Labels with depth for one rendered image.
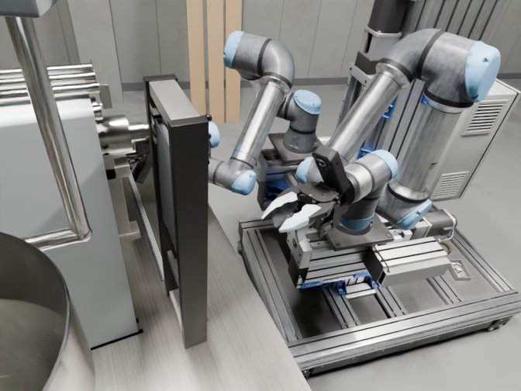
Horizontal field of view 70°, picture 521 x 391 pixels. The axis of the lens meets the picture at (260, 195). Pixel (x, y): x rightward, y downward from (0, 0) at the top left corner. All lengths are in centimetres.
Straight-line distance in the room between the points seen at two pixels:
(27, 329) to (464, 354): 210
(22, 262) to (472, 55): 90
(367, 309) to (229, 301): 106
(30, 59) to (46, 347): 19
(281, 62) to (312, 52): 320
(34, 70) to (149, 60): 369
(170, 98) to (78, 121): 12
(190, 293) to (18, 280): 49
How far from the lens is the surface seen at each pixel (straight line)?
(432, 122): 102
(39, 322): 28
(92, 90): 57
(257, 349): 89
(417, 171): 109
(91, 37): 364
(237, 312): 93
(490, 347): 235
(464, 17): 132
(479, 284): 229
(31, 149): 57
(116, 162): 97
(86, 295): 78
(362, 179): 78
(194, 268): 68
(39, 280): 24
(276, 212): 68
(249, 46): 121
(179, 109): 53
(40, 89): 31
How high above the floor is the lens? 168
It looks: 39 degrees down
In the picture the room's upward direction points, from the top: 7 degrees clockwise
